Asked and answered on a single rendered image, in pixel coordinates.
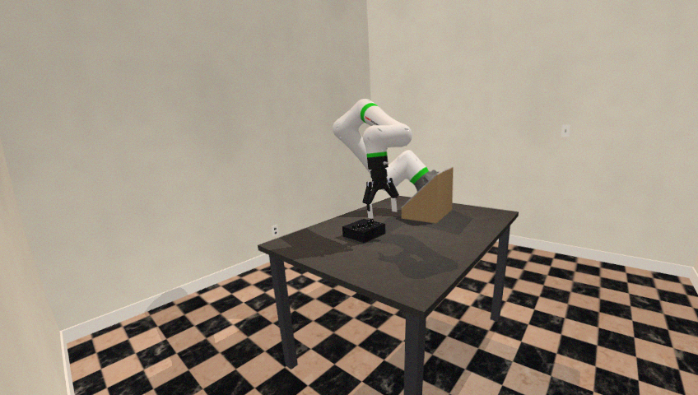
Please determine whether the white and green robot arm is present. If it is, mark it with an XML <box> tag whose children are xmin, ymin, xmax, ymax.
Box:
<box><xmin>333</xmin><ymin>99</ymin><xmax>437</xmax><ymax>191</ymax></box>

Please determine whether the black lighting desk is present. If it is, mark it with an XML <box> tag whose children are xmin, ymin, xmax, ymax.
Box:
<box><xmin>342</xmin><ymin>219</ymin><xmax>385</xmax><ymax>243</ymax></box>

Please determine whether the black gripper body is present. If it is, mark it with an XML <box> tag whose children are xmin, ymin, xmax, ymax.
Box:
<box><xmin>370</xmin><ymin>169</ymin><xmax>388</xmax><ymax>190</ymax></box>

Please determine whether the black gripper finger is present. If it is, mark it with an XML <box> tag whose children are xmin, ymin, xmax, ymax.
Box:
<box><xmin>383</xmin><ymin>178</ymin><xmax>399</xmax><ymax>212</ymax></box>
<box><xmin>363</xmin><ymin>182</ymin><xmax>382</xmax><ymax>219</ymax></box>

